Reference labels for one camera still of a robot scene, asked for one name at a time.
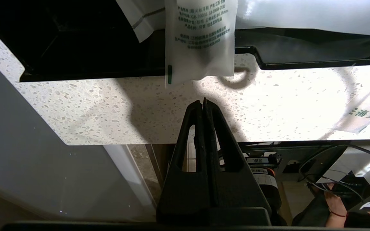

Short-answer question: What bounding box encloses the long clear toothbrush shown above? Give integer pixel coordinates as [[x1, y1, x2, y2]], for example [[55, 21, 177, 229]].
[[164, 0, 238, 89]]

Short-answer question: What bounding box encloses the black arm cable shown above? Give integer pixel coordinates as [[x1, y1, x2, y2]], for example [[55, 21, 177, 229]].
[[297, 144, 370, 201]]

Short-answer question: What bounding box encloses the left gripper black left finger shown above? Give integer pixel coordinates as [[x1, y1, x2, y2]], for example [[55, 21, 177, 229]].
[[156, 100, 210, 226]]

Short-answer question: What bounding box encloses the person hand with red bracelet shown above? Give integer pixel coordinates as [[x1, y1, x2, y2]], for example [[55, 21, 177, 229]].
[[324, 182, 348, 228]]

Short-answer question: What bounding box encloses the green-label toothbrush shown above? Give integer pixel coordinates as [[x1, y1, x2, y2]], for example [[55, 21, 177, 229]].
[[331, 76, 370, 134]]

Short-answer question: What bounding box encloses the black drawer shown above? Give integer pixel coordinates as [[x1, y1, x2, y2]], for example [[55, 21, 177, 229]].
[[0, 0, 370, 82]]

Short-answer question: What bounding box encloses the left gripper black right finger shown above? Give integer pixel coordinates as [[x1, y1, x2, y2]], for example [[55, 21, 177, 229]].
[[203, 98, 271, 226]]

